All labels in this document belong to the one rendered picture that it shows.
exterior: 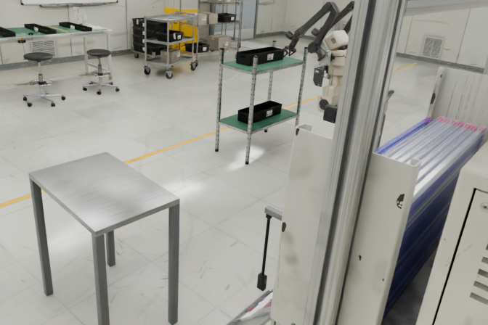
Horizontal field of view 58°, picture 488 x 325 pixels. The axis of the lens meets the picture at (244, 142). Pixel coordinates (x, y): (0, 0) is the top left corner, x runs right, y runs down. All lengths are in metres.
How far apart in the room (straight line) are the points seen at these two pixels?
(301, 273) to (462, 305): 0.21
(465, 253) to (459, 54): 10.63
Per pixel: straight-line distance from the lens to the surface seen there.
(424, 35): 11.32
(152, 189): 2.28
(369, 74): 0.48
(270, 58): 4.60
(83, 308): 2.83
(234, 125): 4.46
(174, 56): 7.69
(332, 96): 4.08
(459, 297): 0.58
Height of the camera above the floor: 1.90
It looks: 23 degrees down
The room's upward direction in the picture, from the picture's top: 4 degrees clockwise
